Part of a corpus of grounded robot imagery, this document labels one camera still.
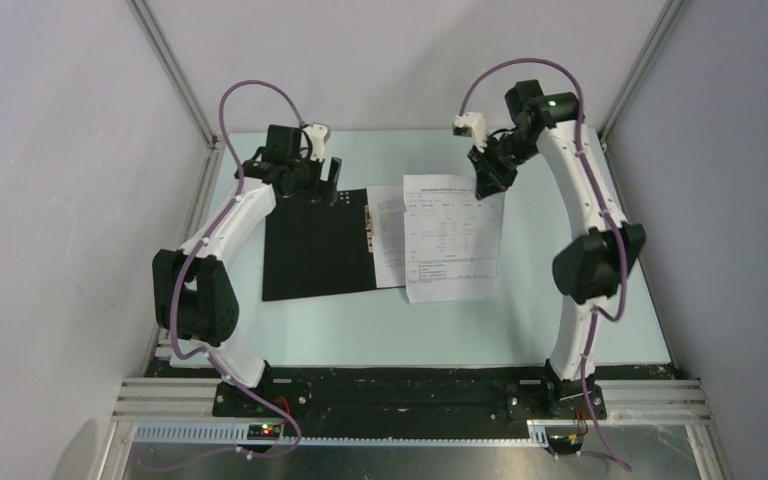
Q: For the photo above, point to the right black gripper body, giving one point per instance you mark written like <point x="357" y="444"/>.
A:
<point x="510" y="151"/>

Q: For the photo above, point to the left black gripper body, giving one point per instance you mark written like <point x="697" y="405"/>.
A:
<point x="307" y="185"/>

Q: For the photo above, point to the red black folder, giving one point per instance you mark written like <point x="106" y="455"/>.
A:
<point x="314" y="250"/>

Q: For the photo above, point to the printed paper sheets stack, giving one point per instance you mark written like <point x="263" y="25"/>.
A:
<point x="452" y="239"/>

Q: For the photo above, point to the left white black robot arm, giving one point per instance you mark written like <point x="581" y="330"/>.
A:
<point x="194" y="296"/>

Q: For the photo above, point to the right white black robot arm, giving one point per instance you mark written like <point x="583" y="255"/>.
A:
<point x="596" y="264"/>

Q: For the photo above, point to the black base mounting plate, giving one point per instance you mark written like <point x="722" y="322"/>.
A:
<point x="409" y="403"/>

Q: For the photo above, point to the left small controller board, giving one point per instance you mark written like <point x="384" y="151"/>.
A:
<point x="264" y="431"/>

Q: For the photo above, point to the small controller board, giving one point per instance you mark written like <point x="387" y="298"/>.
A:
<point x="264" y="431"/>
<point x="560" y="445"/>

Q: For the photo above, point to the right small controller board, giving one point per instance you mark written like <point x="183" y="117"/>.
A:
<point x="560" y="445"/>

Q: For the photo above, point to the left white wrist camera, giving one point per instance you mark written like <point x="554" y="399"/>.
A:
<point x="314" y="139"/>

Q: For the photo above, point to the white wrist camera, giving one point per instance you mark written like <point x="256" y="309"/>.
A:
<point x="314" y="139"/>
<point x="473" y="125"/>

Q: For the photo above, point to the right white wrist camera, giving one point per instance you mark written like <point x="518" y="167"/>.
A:
<point x="473" y="125"/>

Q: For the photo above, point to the left aluminium corner post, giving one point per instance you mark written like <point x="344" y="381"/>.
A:
<point x="158" y="42"/>

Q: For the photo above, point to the aluminium corner post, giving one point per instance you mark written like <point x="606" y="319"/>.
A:
<point x="158" y="42"/>
<point x="665" y="24"/>

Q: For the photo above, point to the right aluminium corner post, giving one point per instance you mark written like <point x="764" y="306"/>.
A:
<point x="665" y="24"/>

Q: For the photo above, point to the white slotted cable duct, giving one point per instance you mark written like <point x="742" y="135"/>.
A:
<point x="235" y="434"/>

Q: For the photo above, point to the aluminium frame rails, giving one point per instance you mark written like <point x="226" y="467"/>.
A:
<point x="657" y="404"/>

